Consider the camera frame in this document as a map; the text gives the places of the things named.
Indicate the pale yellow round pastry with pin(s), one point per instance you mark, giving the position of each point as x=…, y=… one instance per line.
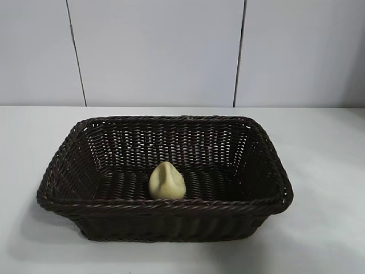
x=168, y=182

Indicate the dark brown woven basket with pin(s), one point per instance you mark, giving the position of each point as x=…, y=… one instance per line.
x=114, y=188

